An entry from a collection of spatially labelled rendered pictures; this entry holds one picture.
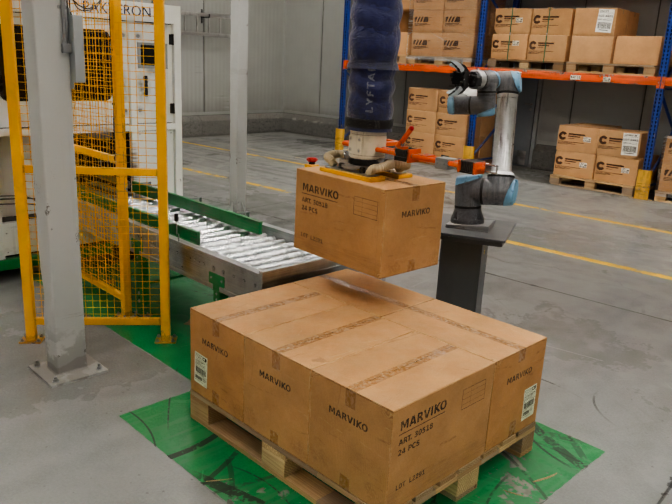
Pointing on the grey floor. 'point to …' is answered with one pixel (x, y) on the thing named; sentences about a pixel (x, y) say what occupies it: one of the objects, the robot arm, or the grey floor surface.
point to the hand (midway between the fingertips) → (450, 78)
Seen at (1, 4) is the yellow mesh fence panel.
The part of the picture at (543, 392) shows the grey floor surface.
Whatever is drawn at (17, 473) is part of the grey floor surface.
